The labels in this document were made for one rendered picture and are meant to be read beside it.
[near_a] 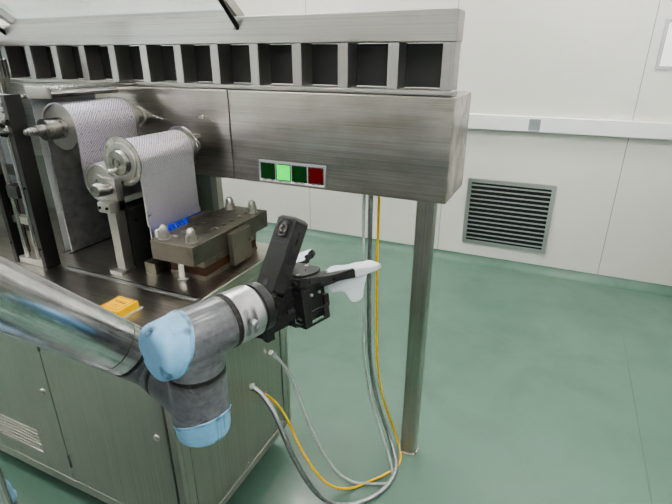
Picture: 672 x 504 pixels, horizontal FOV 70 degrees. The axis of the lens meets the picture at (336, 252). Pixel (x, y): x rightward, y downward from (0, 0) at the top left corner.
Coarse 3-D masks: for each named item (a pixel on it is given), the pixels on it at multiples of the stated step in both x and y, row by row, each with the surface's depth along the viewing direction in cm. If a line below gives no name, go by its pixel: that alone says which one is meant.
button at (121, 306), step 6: (114, 300) 131; (120, 300) 131; (126, 300) 131; (132, 300) 131; (102, 306) 128; (108, 306) 128; (114, 306) 128; (120, 306) 128; (126, 306) 128; (132, 306) 130; (138, 306) 132; (114, 312) 126; (120, 312) 126; (126, 312) 128
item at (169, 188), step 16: (176, 160) 154; (192, 160) 161; (144, 176) 143; (160, 176) 149; (176, 176) 155; (192, 176) 162; (144, 192) 144; (160, 192) 150; (176, 192) 157; (192, 192) 164; (160, 208) 151; (176, 208) 158; (192, 208) 165
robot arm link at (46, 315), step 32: (0, 256) 54; (0, 288) 52; (32, 288) 55; (64, 288) 60; (0, 320) 53; (32, 320) 55; (64, 320) 57; (96, 320) 61; (128, 320) 68; (64, 352) 60; (96, 352) 62; (128, 352) 65
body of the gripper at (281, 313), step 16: (304, 272) 71; (256, 288) 66; (288, 288) 70; (304, 288) 70; (320, 288) 73; (272, 304) 65; (288, 304) 70; (304, 304) 70; (320, 304) 73; (272, 320) 66; (288, 320) 70; (304, 320) 70; (320, 320) 73; (256, 336) 70; (272, 336) 68
